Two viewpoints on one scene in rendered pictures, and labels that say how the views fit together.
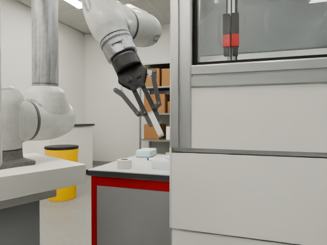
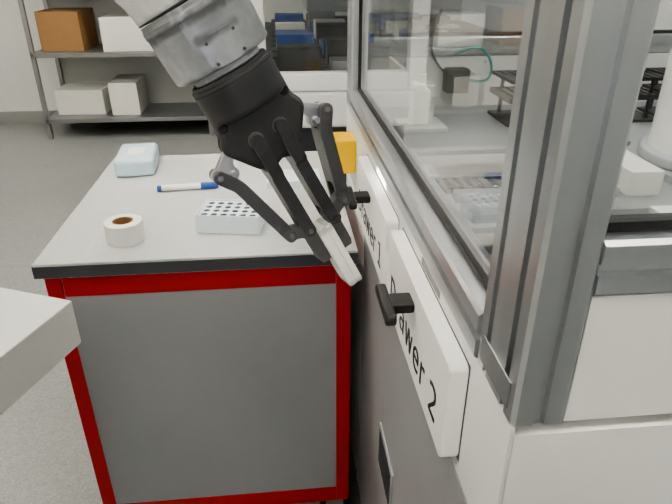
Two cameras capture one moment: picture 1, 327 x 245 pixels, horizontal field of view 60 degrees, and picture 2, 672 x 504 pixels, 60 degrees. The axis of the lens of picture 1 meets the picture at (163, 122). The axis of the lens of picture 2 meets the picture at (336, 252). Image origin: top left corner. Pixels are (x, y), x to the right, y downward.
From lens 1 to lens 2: 0.44 m
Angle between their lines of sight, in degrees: 35
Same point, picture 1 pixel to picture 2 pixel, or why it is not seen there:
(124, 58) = (249, 85)
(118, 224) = (140, 366)
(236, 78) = not seen: outside the picture
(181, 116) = (548, 358)
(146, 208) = (207, 327)
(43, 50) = not seen: outside the picture
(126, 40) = (245, 19)
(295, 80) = not seen: outside the picture
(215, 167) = (611, 450)
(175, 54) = (568, 214)
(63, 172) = (27, 348)
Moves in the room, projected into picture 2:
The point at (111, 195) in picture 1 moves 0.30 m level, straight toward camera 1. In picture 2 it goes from (111, 312) to (168, 402)
